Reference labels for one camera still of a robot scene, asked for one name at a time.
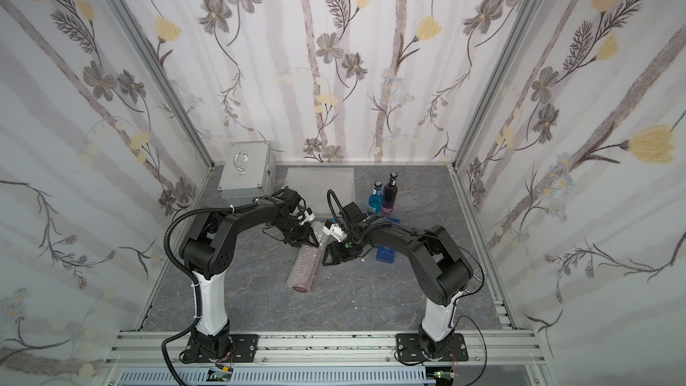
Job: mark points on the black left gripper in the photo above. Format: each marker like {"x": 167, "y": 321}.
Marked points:
{"x": 299, "y": 230}

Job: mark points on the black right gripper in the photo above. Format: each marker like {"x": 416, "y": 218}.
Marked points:
{"x": 337, "y": 246}

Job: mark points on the blue tape dispenser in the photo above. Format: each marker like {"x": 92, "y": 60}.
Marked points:
{"x": 385, "y": 255}

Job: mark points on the blue glass bottle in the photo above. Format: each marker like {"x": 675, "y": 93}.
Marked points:
{"x": 374, "y": 205}

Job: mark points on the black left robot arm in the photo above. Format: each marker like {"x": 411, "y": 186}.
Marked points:
{"x": 201, "y": 243}

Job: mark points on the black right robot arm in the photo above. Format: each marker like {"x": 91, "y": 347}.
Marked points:
{"x": 440, "y": 266}

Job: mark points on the bubble wrap sheet stack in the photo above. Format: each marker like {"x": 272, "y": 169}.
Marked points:
{"x": 312, "y": 183}

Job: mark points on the silver metal first-aid case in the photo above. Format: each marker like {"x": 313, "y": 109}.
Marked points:
{"x": 249, "y": 172}

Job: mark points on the purple glass bottle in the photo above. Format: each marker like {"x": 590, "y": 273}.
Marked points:
{"x": 389, "y": 193}

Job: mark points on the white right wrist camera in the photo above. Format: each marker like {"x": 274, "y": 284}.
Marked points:
{"x": 335, "y": 231}

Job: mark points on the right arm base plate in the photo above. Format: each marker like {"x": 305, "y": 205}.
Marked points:
{"x": 429, "y": 347}

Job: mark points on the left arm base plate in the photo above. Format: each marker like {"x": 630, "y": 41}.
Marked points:
{"x": 237, "y": 348}

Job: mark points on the aluminium frame rail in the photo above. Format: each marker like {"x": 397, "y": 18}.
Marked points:
{"x": 494, "y": 348}

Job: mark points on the white slotted cable duct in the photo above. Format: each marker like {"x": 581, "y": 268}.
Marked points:
{"x": 308, "y": 376}

